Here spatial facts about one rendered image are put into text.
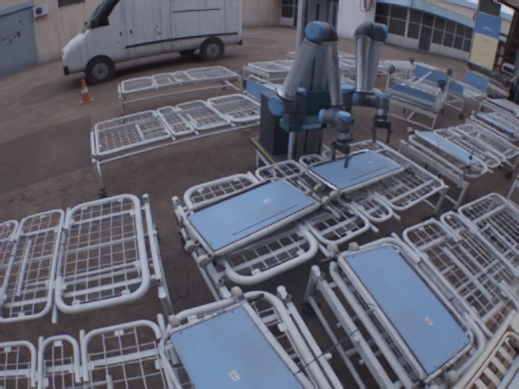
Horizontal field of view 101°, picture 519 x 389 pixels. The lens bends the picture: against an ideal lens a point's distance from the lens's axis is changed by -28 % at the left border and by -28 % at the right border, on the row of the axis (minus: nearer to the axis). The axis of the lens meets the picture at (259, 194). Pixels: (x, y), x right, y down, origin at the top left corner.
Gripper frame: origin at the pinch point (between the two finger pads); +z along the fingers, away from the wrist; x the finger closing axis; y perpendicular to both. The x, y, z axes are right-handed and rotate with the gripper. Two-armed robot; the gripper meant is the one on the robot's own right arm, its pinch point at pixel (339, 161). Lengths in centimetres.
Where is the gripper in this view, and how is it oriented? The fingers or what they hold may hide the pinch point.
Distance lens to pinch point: 201.8
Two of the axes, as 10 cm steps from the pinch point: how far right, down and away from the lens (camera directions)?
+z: 0.1, 8.5, 5.3
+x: 4.5, 4.7, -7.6
